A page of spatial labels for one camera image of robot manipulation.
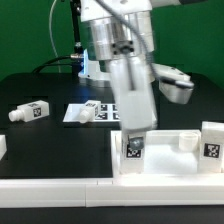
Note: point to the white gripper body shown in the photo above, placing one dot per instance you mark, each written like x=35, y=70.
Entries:
x=133, y=94

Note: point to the white square table top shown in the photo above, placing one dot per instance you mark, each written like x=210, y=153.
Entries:
x=169, y=154

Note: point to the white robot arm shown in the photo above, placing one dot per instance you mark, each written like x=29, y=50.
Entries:
x=121, y=36

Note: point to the white marker sheet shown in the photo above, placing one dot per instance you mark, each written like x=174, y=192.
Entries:
x=107, y=113

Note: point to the white left obstacle bar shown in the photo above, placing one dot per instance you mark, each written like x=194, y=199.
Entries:
x=3, y=147

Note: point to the white obstacle bar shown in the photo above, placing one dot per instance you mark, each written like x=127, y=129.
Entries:
x=96, y=193
x=3, y=147

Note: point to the white front obstacle bar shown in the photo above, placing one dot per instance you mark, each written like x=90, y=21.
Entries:
x=96, y=193

